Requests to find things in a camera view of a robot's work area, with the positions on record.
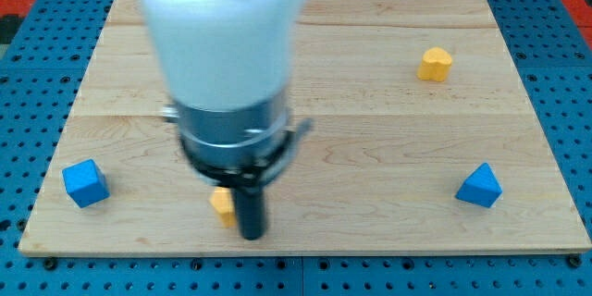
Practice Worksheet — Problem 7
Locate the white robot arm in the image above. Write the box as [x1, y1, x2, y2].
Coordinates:
[140, 0, 312, 240]

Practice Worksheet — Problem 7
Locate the blue triangular block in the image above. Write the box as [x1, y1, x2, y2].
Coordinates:
[455, 163, 503, 208]

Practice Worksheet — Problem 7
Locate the wooden board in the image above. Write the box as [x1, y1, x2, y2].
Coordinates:
[18, 0, 591, 257]

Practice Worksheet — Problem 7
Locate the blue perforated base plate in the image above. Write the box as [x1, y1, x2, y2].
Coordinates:
[1, 0, 591, 295]

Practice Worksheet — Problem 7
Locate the yellow heart block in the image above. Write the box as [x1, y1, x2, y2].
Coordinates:
[416, 47, 453, 82]

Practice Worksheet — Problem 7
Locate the yellow hexagon block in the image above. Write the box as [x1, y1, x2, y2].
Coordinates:
[209, 187, 237, 228]

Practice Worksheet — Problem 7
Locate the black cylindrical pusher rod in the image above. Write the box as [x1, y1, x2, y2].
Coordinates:
[231, 187, 267, 241]

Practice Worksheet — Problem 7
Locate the blue cube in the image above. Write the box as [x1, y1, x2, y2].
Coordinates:
[62, 159, 110, 208]

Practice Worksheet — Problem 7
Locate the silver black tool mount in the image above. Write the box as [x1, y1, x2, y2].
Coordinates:
[161, 90, 313, 188]

